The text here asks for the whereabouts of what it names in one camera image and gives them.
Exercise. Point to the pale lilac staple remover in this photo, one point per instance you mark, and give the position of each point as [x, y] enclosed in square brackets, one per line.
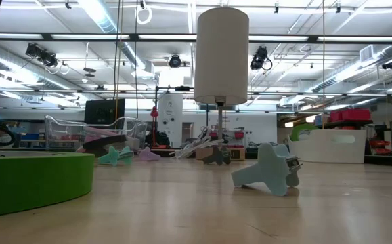
[147, 155]

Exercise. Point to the light blue staple remover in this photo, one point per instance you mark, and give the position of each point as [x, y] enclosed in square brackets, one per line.
[266, 169]

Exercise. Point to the teal staple remover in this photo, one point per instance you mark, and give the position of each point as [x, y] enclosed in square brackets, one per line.
[112, 156]

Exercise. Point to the black stapler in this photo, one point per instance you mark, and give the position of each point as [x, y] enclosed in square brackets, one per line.
[104, 140]

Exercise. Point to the black background robot arm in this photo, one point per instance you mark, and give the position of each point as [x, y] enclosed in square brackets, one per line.
[160, 139]

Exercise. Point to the red stand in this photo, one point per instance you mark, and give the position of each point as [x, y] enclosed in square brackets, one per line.
[154, 113]

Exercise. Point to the black ceiling spotlight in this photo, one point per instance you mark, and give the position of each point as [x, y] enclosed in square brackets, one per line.
[260, 57]
[174, 61]

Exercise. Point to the white shade table lamp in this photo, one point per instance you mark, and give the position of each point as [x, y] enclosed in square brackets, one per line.
[221, 54]

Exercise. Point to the black monitor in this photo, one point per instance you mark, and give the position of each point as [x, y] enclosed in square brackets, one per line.
[104, 112]

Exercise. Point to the white plastic bin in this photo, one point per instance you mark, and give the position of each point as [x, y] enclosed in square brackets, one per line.
[317, 149]

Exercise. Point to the clear plastic bin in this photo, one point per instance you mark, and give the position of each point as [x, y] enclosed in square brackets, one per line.
[63, 135]

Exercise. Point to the red storage bins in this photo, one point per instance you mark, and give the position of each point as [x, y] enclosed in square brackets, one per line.
[351, 115]

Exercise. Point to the person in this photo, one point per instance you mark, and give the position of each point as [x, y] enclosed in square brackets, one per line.
[1, 137]

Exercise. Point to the black overhead frame crossbar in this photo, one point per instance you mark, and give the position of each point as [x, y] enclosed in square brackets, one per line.
[134, 37]

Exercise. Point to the black ceiling camera cluster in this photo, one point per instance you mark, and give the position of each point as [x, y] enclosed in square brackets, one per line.
[46, 58]

